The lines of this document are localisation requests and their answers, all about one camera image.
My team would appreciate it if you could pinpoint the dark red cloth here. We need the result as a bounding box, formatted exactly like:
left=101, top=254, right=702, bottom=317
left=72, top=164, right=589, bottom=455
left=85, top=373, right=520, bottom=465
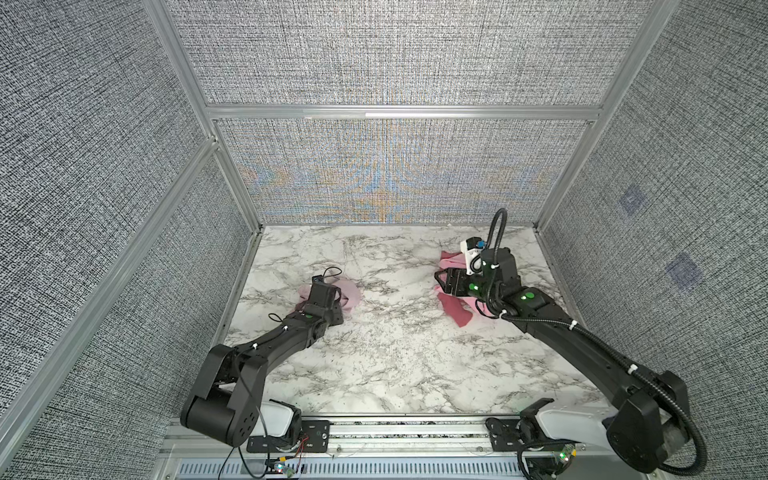
left=433, top=286, right=490, bottom=328

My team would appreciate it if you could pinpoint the bright pink cloth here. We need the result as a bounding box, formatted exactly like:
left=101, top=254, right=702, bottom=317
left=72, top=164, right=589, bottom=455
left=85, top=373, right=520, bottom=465
left=438, top=251, right=467, bottom=272

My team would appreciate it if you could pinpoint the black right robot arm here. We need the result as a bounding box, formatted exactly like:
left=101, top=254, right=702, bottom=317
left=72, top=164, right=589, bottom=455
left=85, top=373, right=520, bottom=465
left=434, top=237, right=708, bottom=479

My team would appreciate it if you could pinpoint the black corrugated right cable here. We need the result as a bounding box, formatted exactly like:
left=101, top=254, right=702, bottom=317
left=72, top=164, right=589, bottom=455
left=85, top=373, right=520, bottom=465
left=471, top=207, right=709, bottom=478

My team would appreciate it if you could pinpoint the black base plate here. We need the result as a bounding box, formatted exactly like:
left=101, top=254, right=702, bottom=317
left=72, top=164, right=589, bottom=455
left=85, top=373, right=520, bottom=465
left=246, top=420, right=331, bottom=455
left=484, top=417, right=575, bottom=452

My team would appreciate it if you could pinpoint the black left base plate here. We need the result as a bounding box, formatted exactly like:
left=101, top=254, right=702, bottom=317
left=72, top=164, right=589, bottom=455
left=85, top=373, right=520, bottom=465
left=246, top=420, right=331, bottom=455

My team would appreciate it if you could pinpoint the thin black left cable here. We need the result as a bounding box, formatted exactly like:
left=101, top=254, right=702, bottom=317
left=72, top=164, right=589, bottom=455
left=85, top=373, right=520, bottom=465
left=217, top=266, right=344, bottom=480

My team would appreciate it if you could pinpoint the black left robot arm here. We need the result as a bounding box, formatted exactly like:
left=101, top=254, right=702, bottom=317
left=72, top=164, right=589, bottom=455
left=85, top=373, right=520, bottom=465
left=179, top=276, right=343, bottom=447

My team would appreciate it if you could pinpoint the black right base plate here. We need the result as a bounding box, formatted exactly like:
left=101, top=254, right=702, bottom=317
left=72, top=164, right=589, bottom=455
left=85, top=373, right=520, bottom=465
left=484, top=417, right=575, bottom=452

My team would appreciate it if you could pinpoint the light pink cloth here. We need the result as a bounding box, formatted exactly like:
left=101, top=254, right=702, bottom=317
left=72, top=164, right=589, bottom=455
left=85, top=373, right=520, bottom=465
left=295, top=277, right=362, bottom=315

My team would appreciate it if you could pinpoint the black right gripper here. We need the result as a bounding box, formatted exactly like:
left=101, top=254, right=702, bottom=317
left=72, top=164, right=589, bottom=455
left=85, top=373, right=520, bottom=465
left=433, top=267, right=501, bottom=308

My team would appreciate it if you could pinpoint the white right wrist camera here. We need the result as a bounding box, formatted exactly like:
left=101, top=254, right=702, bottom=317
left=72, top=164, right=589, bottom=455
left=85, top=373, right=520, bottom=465
left=460, top=237, right=486, bottom=275

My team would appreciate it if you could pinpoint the aluminium front rail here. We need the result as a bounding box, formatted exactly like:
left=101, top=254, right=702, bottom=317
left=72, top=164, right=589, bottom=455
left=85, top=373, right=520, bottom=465
left=157, top=415, right=667, bottom=480

